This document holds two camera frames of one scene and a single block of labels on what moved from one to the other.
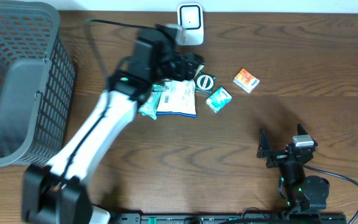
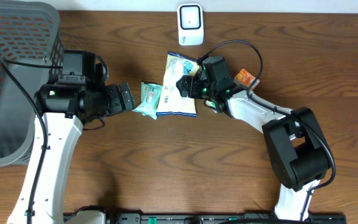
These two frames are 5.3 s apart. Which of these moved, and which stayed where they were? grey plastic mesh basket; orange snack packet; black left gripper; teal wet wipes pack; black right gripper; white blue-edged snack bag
Moved: black left gripper; black right gripper
Stayed: teal wet wipes pack; white blue-edged snack bag; grey plastic mesh basket; orange snack packet
